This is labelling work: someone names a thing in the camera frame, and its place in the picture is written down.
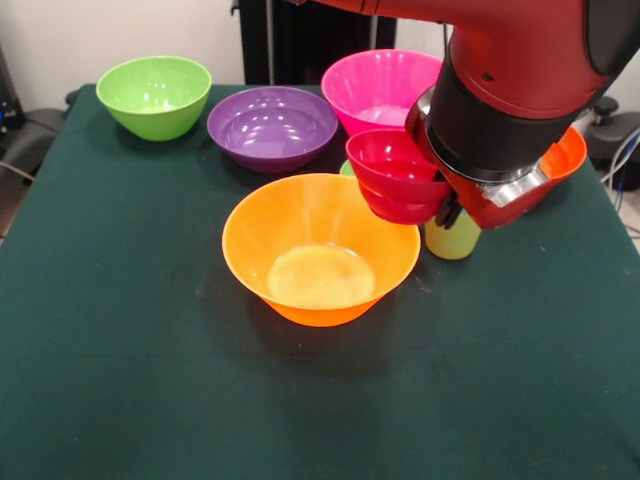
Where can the large green bowl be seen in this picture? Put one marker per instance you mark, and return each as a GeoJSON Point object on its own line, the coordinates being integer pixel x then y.
{"type": "Point", "coordinates": [150, 85]}

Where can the dark green tablecloth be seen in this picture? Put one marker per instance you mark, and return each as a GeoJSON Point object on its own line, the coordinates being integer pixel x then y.
{"type": "Point", "coordinates": [150, 390]}

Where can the yellow cup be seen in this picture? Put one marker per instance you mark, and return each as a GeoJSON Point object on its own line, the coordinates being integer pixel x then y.
{"type": "Point", "coordinates": [452, 242]}

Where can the small red bowl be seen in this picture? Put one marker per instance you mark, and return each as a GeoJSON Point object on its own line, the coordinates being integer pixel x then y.
{"type": "Point", "coordinates": [395, 170]}

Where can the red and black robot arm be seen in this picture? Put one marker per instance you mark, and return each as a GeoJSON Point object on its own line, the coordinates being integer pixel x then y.
{"type": "Point", "coordinates": [525, 50]}

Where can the purple bowl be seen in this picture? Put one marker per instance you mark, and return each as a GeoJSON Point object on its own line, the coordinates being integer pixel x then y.
{"type": "Point", "coordinates": [272, 130]}

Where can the pink bowl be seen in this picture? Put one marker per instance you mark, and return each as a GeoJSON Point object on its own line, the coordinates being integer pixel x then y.
{"type": "Point", "coordinates": [370, 85]}

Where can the black equipment with knob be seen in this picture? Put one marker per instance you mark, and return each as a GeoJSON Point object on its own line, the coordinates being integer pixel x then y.
{"type": "Point", "coordinates": [622, 140]}

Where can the large orange bowl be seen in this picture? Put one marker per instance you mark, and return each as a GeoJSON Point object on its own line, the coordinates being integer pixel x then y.
{"type": "Point", "coordinates": [310, 235]}

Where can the black electronics box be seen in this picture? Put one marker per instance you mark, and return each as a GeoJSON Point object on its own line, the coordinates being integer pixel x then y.
{"type": "Point", "coordinates": [9, 110]}

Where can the small green bowl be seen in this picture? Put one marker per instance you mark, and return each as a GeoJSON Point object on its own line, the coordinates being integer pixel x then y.
{"type": "Point", "coordinates": [346, 169]}

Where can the red-orange bowl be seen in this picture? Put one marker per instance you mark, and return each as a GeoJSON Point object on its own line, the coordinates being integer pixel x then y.
{"type": "Point", "coordinates": [567, 155]}

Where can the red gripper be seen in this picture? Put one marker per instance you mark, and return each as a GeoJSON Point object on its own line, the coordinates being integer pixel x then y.
{"type": "Point", "coordinates": [500, 216]}

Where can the black table clamp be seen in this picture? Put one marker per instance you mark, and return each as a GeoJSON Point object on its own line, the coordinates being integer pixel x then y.
{"type": "Point", "coordinates": [72, 97]}

